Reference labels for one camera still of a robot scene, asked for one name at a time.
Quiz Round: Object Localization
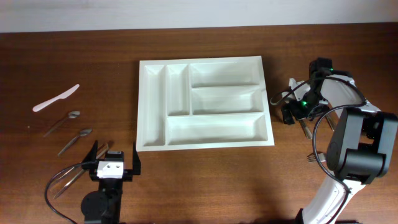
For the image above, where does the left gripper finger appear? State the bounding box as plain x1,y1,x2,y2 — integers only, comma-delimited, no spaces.
82,140,98,163
132,142,141,170

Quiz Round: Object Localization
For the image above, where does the large metal spoon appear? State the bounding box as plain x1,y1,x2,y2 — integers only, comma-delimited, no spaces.
299,119,313,140
325,114,336,131

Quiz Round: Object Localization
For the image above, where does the metal fork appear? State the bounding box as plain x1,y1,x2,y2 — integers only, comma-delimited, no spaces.
307,152,326,163

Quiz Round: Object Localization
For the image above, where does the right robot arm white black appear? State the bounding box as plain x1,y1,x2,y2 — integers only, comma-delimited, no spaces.
277,57,397,223

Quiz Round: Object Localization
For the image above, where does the metal knife near left arm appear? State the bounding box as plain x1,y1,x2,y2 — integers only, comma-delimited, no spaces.
51,143,109,185

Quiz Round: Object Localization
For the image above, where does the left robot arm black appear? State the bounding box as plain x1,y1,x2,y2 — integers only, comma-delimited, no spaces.
81,141,141,224

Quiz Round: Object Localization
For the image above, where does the small teaspoon lower left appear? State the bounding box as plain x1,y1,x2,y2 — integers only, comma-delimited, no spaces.
57,129,93,157

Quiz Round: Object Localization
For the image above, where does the small teaspoon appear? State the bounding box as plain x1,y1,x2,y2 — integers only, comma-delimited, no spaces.
57,129,93,157
43,110,80,138

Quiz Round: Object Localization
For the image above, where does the small teaspoon upper left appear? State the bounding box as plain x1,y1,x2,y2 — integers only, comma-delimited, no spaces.
43,110,80,138

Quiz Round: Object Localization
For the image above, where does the white plastic cutlery tray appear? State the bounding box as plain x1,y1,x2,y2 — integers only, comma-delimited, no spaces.
136,56,274,152

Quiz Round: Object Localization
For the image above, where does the white plastic knife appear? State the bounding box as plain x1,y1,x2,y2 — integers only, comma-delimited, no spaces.
32,84,80,112

